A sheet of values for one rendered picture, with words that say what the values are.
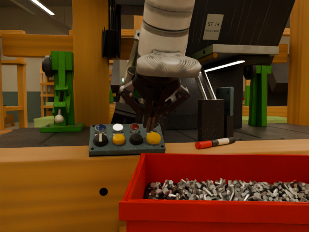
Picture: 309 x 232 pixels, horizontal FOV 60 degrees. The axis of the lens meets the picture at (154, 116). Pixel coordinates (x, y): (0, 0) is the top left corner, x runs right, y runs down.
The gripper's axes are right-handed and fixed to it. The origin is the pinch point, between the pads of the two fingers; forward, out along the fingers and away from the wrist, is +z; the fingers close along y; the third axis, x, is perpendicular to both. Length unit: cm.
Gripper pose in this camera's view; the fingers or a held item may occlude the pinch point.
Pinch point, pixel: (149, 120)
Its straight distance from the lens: 51.5
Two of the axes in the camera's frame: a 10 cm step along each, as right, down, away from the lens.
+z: -1.4, 7.7, 6.2
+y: -9.8, -0.2, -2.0
